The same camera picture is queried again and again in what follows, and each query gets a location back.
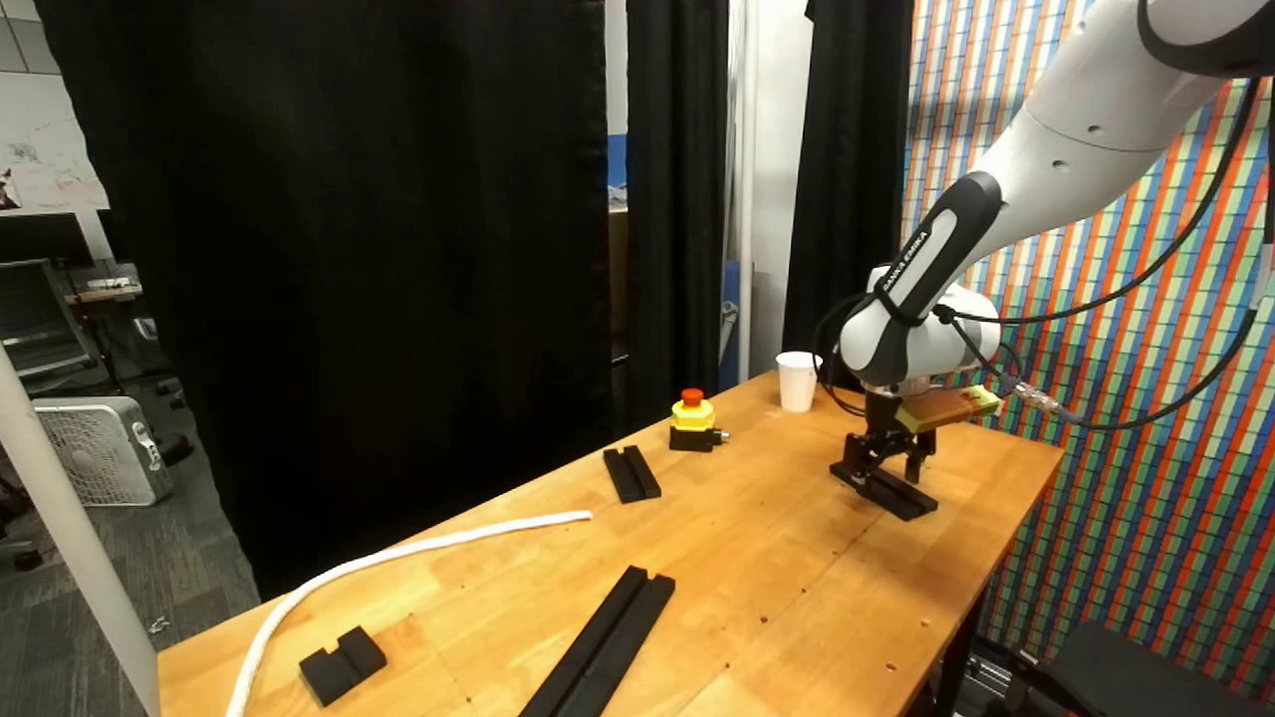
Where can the white paper cup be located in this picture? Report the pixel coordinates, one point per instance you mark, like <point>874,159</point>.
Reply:
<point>800,381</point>

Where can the black rail piece front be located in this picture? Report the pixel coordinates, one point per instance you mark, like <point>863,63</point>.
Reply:
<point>902,499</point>

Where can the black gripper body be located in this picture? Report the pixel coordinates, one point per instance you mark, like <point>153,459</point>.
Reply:
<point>885,432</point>

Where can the yellow red emergency stop button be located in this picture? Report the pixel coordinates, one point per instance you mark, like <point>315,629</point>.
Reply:
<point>693,424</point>

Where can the small black block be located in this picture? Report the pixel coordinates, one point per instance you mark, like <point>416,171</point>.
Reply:
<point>343,666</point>

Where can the black rail piece back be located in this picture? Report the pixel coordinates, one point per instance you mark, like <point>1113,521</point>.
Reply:
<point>631,476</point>

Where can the colourful checkered panel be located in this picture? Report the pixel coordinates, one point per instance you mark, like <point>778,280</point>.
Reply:
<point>1152,322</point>

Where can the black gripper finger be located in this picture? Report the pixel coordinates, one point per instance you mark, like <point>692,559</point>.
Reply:
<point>914,462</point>
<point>859,468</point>

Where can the black rail piece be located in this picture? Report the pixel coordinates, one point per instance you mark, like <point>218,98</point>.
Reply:
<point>631,476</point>
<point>902,499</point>
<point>594,663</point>

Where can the black curtain left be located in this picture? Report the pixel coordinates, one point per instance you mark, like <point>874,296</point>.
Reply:
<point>373,236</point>

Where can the black curtain right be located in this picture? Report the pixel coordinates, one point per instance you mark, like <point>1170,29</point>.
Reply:
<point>850,176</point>

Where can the white plastic tube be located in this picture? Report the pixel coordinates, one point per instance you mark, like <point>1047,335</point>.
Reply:
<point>292,598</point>

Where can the grey box on floor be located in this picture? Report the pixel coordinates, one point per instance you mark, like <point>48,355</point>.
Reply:
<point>106,448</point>

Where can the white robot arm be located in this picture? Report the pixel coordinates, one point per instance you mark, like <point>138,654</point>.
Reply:
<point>1100,112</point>

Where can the black curtain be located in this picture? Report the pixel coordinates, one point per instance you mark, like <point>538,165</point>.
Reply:
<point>373,236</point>
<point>850,176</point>

